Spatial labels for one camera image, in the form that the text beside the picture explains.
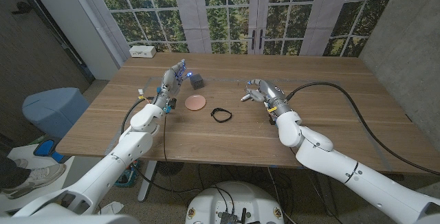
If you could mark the white table leg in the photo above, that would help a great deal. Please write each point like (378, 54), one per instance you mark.
(147, 181)

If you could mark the round black floor fan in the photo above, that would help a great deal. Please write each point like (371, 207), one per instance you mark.
(170, 168)

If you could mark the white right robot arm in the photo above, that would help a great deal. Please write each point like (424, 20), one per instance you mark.
(343, 169)

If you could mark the blue tool bin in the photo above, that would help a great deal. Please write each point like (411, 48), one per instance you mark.
(125, 177)

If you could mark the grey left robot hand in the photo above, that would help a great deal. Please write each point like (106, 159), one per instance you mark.
(170, 81)

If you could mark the dark grey cube box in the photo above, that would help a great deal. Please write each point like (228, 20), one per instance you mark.
(197, 81)

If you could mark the white robot torso base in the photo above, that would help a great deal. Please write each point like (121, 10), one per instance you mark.
(237, 200)

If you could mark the grey table leg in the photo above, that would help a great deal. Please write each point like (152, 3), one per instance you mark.
(324, 196)

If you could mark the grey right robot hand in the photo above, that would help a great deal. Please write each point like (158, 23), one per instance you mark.
(271, 95)

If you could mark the grey white sneaker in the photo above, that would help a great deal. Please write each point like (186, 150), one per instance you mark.
(38, 177)

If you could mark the white rectangular device box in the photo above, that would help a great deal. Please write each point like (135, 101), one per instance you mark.
(142, 51)

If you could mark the printed window forest backdrop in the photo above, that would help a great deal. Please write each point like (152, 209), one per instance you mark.
(220, 14)

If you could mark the pink round pins lid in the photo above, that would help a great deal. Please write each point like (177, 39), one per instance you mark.
(195, 102)

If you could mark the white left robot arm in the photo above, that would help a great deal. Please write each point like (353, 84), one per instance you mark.
(110, 164)

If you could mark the blue-grey upholstered stool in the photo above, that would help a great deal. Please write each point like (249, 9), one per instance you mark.
(55, 110)

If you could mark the black trouser leg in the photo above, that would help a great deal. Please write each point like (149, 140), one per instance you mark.
(10, 174)

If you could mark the white toy airplane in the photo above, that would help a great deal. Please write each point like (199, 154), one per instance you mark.
(244, 97)

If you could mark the blue plastic foot piece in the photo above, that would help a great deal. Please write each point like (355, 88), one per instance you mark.
(44, 147)

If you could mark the crumpled white paper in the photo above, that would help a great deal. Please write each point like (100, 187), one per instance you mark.
(110, 208)

